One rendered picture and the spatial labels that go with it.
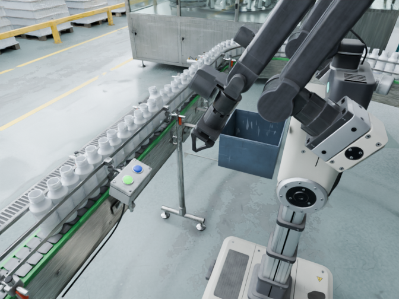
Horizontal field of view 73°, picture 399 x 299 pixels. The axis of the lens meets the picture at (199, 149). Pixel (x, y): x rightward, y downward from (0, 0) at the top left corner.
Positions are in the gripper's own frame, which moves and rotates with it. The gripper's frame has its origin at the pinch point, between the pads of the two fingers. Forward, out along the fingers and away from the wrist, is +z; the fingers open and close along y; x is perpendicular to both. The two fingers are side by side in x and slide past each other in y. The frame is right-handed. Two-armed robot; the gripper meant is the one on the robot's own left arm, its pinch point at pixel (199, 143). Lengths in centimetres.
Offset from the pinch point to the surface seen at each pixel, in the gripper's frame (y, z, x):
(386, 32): -531, 16, 185
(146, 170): -0.3, 24.6, -10.1
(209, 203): -84, 128, 38
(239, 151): -53, 37, 22
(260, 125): -83, 36, 28
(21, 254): 37, 42, -27
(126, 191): 11.2, 24.4, -11.3
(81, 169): 9.9, 29.6, -28.5
